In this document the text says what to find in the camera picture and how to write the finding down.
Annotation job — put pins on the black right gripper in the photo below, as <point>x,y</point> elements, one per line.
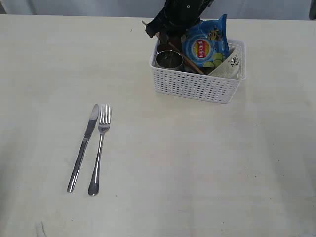
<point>177,16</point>

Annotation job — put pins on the blue Lays chips bag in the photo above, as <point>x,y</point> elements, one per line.
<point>205,43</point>

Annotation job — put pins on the stainless steel cup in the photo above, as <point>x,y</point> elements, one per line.
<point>169,59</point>

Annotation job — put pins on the white plastic perforated basket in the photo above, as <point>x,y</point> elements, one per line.
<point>196,86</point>

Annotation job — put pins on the white floral ceramic bowl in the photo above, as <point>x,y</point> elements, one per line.
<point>229,68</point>

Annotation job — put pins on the stainless steel fork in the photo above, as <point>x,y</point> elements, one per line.
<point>103,127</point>

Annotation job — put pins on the stainless steel table knife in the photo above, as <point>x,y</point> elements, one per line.
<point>89,130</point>

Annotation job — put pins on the stainless steel spoon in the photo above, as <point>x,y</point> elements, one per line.
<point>163,47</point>

